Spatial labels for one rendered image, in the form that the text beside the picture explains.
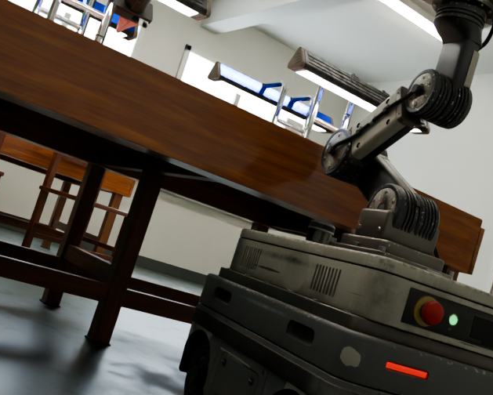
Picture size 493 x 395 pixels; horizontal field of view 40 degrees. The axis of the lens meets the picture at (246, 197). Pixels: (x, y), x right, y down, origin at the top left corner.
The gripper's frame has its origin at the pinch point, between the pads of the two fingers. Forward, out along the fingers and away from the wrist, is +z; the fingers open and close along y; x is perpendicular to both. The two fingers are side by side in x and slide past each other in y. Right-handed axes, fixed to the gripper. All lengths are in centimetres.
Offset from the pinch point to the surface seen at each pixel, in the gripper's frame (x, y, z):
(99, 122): 33.1, 2.8, 0.6
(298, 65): -21, -62, 1
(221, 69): -58, -62, 44
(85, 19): -42, -3, 35
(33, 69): 28.9, 20.3, -3.5
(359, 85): -24, -88, 0
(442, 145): -316, -465, 218
